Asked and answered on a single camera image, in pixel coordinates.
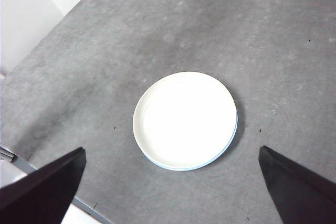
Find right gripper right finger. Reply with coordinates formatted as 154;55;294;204
258;145;336;224

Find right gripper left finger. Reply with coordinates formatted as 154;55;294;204
0;147;87;224

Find blue round plate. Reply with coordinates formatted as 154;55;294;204
143;108;239;172

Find white round plate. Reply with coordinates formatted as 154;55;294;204
132;71;238;169

